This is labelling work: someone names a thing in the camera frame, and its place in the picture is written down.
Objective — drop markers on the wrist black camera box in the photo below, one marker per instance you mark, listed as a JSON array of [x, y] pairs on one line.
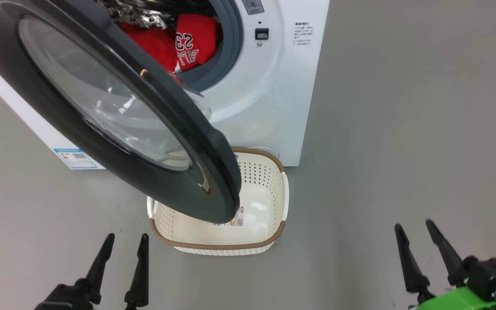
[[63, 299], [491, 275]]

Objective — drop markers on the steel perforated drum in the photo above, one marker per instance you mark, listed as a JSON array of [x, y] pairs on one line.
[[144, 17]]

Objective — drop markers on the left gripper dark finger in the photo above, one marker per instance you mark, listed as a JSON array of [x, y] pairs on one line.
[[101, 262], [141, 275]]

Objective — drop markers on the blue energy label sticker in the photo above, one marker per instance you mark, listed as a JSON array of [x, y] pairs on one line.
[[75, 158]]

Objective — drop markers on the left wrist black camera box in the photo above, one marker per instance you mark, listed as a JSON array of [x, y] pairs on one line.
[[63, 299]]

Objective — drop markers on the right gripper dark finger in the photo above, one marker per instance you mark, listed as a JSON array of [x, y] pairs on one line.
[[411, 267], [448, 258]]

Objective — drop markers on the grey warning sticker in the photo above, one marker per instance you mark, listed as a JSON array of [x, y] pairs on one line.
[[252, 5]]

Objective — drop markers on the white front-load washing machine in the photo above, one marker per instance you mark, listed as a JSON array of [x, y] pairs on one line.
[[274, 107]]

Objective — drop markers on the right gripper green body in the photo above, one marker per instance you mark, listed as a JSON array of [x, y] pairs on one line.
[[459, 301]]

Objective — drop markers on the cream basket with brown rim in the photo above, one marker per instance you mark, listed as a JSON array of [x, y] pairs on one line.
[[256, 206]]

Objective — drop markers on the round white drain cover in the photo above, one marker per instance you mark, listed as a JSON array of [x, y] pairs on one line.
[[269, 151]]

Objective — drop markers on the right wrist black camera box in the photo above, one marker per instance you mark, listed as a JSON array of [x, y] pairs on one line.
[[491, 275]]

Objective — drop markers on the paper product label in basket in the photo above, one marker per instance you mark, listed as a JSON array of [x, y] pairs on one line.
[[237, 222]]

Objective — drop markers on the dark round glass machine door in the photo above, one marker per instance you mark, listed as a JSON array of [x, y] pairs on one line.
[[196, 181]]

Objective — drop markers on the red and white garment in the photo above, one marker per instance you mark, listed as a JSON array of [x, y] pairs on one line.
[[153, 43]]

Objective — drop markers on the grey rubber door gasket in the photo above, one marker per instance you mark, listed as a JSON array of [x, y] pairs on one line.
[[230, 43]]

